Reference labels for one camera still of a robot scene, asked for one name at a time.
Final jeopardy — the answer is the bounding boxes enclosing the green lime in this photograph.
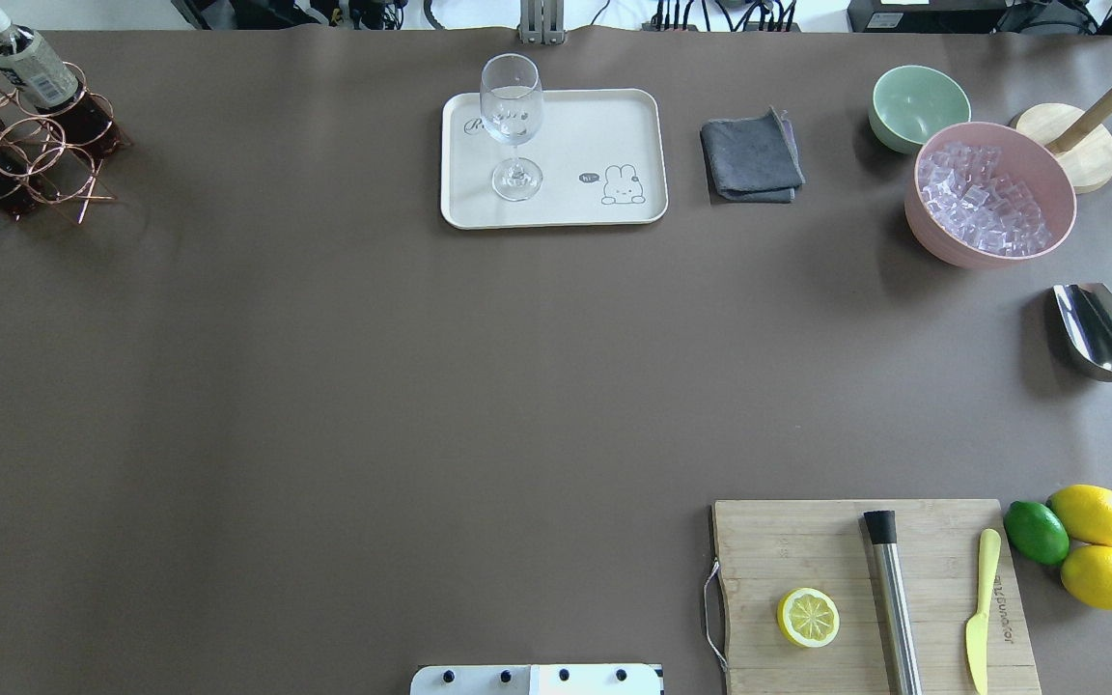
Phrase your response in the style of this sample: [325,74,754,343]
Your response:
[1003,502,1070,567]

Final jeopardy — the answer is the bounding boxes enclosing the half lemon slice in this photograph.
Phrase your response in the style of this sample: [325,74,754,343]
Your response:
[776,588,840,651]

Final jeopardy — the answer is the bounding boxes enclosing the copper wire bottle basket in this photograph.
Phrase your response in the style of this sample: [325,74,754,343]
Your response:
[0,62,135,225]

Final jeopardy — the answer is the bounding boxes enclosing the cream rabbit tray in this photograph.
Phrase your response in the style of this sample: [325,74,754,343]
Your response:
[440,88,668,230]

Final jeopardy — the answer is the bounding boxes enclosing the clear ice cubes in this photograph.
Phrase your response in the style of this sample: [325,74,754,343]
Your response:
[915,141,1053,257]

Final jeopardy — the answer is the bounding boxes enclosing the tea bottle white cap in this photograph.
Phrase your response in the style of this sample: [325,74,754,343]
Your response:
[0,8,123,161]

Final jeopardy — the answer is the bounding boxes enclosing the wooden stand with round base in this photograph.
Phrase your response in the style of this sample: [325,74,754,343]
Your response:
[1011,87,1112,193]

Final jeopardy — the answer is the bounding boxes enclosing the pink bowl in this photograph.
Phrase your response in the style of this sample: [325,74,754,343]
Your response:
[904,122,1078,268]

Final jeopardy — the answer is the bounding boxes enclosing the yellow plastic knife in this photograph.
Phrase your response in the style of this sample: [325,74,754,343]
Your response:
[963,528,1001,694]

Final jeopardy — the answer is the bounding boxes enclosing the green ceramic bowl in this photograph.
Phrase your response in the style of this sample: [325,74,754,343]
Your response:
[868,64,972,153]

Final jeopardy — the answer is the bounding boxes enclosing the folded grey cloth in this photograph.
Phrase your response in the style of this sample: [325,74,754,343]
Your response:
[699,107,806,203]

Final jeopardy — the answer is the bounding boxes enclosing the bamboo cutting board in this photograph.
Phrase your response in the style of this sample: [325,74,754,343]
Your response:
[713,500,1003,694]

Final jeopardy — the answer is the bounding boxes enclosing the upper yellow lemon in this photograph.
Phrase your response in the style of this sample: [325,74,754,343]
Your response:
[1046,484,1112,546]

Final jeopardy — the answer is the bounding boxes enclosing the grey aluminium post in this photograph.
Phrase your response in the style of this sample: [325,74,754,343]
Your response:
[517,0,568,44]

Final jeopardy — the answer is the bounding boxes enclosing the steel ice scoop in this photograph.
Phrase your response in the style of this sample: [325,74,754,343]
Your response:
[1051,282,1112,383]

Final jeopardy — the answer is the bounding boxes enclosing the clear wine glass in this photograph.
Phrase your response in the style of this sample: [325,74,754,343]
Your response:
[478,53,544,202]

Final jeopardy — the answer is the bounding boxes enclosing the steel muddler black tip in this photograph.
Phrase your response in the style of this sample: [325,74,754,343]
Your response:
[862,510,924,694]

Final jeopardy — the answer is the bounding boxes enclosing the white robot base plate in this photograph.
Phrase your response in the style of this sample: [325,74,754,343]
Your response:
[409,663,665,694]

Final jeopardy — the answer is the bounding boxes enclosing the lower yellow lemon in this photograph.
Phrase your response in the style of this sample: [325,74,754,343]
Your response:
[1060,544,1112,610]

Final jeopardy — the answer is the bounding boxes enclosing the yellow lemon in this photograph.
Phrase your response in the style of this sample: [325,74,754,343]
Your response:
[1046,484,1112,546]
[1060,544,1112,610]

